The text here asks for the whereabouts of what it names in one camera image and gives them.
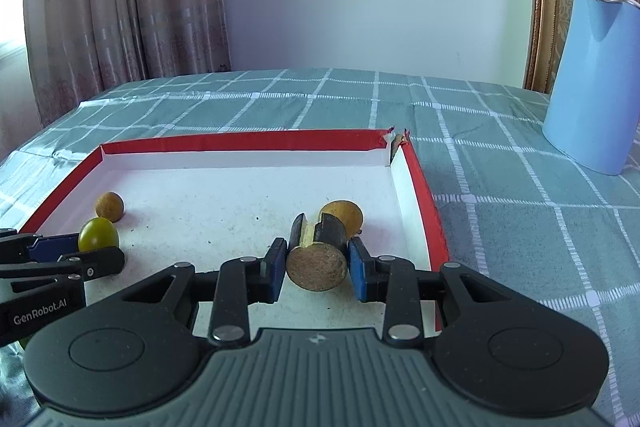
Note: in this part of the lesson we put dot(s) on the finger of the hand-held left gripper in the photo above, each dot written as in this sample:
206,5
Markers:
100,263
52,248

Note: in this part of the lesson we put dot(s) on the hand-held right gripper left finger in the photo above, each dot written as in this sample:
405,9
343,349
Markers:
273,269

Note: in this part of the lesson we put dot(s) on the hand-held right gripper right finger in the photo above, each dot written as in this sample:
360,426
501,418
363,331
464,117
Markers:
358,274

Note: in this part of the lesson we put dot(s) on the green round fruit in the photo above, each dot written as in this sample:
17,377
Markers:
98,234

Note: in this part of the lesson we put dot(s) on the wooden spool-shaped block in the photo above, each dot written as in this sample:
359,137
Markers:
316,269

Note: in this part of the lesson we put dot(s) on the red and white cardboard box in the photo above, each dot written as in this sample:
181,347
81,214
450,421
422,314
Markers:
225,197

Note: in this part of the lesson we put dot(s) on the dark fruit peel slice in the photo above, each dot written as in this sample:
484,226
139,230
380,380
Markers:
297,232

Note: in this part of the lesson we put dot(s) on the small brown round fruit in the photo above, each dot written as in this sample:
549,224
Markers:
109,206

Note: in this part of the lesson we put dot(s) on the yellow round fruit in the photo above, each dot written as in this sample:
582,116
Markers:
347,213

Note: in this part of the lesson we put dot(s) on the light blue kettle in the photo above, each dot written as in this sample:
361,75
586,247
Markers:
590,82

